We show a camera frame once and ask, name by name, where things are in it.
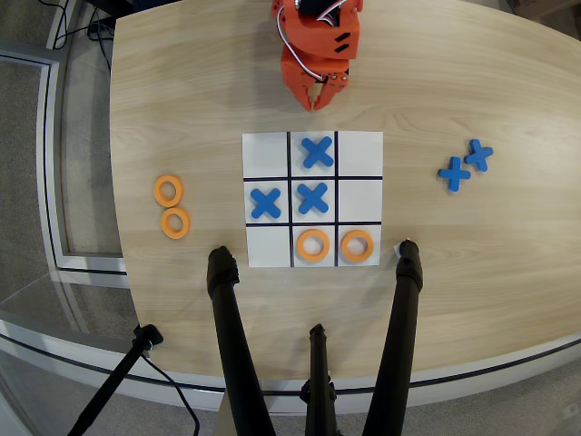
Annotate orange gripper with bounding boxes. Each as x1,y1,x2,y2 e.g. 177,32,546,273
280,15,362,113

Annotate orange foam ring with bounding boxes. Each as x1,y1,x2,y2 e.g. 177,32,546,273
160,207,192,241
296,228,331,263
153,174,185,208
340,229,376,263

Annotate brown cardboard box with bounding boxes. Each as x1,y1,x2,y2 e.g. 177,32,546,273
506,0,581,22

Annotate blue foam cross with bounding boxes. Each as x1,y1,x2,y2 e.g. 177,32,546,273
300,136,336,169
296,182,330,215
437,156,472,192
250,187,282,220
463,138,495,173

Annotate white tic-tac-toe grid sheet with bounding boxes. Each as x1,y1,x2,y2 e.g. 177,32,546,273
241,130,385,269

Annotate thick black tripod leg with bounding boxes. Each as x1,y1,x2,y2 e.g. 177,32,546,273
206,245,278,436
360,238,426,436

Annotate thin black tripod leg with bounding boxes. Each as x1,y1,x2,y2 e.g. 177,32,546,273
299,322,340,436

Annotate slim black stand pole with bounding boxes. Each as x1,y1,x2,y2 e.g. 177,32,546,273
65,323,164,436

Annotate black floor cables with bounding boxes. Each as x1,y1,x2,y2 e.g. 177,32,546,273
44,0,114,72

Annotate grey metal glass frame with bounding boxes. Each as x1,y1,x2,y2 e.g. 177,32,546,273
0,38,129,278

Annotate black stand cable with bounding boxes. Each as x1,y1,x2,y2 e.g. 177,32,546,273
140,353,202,436

